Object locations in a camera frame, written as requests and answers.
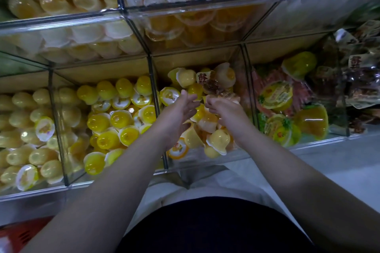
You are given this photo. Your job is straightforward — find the light grey shorts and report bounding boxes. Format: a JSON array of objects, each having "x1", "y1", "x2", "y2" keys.
[{"x1": 127, "y1": 170, "x2": 286, "y2": 233}]

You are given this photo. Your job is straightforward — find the person's right hand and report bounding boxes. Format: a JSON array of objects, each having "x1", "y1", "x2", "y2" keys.
[{"x1": 205, "y1": 94, "x2": 257, "y2": 147}]

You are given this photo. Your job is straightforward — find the pile of orange-lid jelly cups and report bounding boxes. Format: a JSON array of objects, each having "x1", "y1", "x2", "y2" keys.
[{"x1": 0, "y1": 0, "x2": 143, "y2": 64}]

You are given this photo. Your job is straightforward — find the pile of pale yellow jelly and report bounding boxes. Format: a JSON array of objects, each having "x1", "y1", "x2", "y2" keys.
[{"x1": 0, "y1": 88, "x2": 84, "y2": 193}]

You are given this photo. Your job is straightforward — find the pile of yellow jelly cups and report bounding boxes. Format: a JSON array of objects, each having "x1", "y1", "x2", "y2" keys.
[{"x1": 76, "y1": 75, "x2": 154, "y2": 176}]

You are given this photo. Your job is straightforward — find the black shirt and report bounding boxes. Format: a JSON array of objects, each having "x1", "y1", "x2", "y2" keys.
[{"x1": 116, "y1": 196, "x2": 315, "y2": 253}]

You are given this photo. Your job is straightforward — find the person's left forearm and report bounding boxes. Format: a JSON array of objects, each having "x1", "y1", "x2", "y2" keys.
[{"x1": 21, "y1": 134, "x2": 185, "y2": 253}]

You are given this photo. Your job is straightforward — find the person's left hand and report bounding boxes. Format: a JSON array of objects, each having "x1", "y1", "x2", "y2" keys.
[{"x1": 156, "y1": 89, "x2": 203, "y2": 150}]

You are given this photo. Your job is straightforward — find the person's right forearm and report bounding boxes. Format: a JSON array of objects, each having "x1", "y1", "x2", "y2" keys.
[{"x1": 232, "y1": 128, "x2": 380, "y2": 253}]

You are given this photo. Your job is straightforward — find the pile of pastel jelly cups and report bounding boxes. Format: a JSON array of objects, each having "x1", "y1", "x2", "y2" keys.
[{"x1": 159, "y1": 63, "x2": 244, "y2": 160}]

